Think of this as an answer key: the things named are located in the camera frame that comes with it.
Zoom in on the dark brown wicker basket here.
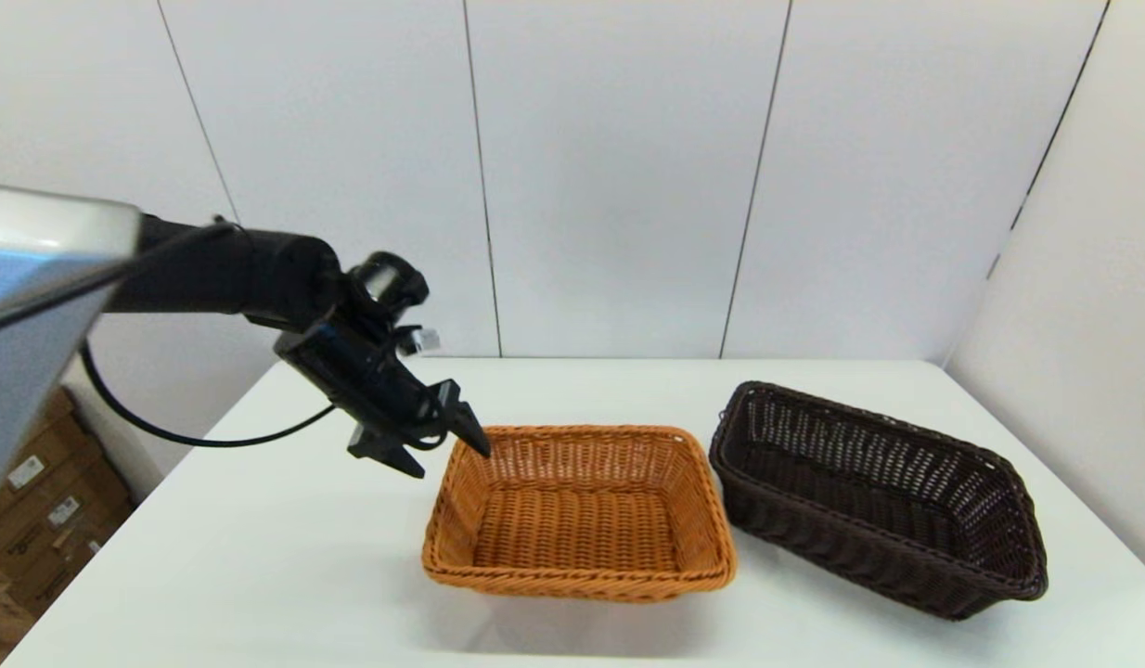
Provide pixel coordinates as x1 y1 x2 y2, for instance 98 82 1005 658
709 381 1049 621

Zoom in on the orange wicker basket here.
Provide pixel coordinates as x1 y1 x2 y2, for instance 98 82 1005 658
421 424 738 604

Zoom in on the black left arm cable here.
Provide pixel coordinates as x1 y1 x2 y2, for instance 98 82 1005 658
0 218 340 449

